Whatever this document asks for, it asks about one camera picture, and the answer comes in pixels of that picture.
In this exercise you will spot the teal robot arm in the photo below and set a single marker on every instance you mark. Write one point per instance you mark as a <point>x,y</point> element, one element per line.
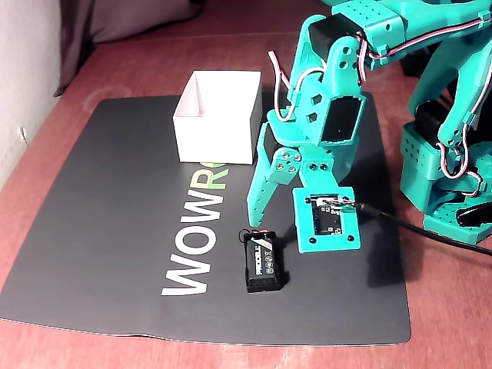
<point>384,19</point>

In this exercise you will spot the dark mat with WOWRO print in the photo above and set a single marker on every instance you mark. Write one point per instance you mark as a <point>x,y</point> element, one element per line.
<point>115,230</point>

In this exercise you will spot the grey cushion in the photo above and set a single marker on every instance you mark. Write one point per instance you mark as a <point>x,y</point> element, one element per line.
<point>115,19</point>

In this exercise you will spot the small black battery pack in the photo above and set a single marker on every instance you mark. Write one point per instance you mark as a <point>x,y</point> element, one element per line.
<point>263,265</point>

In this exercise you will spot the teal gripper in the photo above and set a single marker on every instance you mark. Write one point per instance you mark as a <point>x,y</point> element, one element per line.
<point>285,166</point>

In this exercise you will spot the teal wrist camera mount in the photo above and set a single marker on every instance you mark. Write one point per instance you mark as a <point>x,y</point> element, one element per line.
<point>303,230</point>

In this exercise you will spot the small white wall fixture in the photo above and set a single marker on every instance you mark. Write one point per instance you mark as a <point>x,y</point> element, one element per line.
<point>22,134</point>

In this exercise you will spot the small black box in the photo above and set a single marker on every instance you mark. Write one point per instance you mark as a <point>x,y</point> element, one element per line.
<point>413,65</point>

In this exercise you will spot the white open cardboard box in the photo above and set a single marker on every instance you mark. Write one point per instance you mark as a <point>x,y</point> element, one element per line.
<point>215,134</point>

